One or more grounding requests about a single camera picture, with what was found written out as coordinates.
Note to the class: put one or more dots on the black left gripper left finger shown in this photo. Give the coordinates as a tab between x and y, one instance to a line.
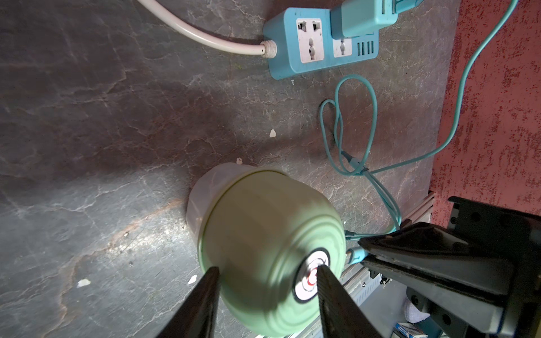
197	315

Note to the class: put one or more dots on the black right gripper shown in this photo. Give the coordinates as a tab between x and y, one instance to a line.
480	277

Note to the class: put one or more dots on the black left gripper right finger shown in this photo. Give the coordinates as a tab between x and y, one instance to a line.
340	316

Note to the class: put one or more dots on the green meat grinder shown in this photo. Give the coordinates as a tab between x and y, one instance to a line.
267	234

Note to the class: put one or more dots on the teal usb charger adapter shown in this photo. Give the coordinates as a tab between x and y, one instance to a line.
354	18

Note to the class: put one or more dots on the teal power strip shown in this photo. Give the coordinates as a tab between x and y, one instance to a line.
305	44

